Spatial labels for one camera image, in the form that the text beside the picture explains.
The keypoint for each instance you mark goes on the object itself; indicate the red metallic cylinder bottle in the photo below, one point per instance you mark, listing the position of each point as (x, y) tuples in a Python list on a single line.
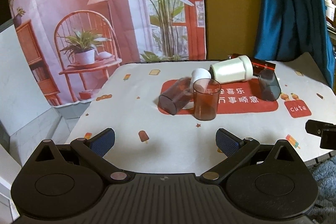
[(262, 65)]

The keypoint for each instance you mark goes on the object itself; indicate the large white plastic cup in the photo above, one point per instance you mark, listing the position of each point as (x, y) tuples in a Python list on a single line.
[(220, 72)]

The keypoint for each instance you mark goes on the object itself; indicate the white patterned tablecloth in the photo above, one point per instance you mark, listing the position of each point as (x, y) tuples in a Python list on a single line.
[(150, 141)]

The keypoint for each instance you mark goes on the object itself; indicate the printed living room backdrop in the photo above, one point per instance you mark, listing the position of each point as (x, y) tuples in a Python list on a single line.
[(73, 46)]

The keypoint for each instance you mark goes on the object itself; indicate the dark smoky plastic cup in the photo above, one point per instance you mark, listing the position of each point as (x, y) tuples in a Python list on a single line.
[(269, 85)]

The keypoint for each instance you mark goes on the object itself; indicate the brown translucent plastic cup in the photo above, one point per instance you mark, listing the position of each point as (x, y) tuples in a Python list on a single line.
[(206, 99)]

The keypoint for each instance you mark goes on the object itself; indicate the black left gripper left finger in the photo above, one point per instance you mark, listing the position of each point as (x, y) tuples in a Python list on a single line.
[(59, 181)]

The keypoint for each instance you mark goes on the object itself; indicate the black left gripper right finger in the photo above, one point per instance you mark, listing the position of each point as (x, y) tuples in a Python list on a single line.
[(262, 180)]

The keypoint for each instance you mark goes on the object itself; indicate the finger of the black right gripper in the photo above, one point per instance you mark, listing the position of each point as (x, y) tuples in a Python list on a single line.
[(314, 127)]

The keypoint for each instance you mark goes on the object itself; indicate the grey translucent plastic cup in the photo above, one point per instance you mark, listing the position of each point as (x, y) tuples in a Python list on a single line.
[(175, 95)]

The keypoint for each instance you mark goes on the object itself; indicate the teal blue curtain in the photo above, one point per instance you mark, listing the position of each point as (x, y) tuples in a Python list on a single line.
[(289, 28)]

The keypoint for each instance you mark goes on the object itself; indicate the small white paper cup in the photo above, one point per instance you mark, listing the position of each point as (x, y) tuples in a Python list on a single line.
[(200, 78)]

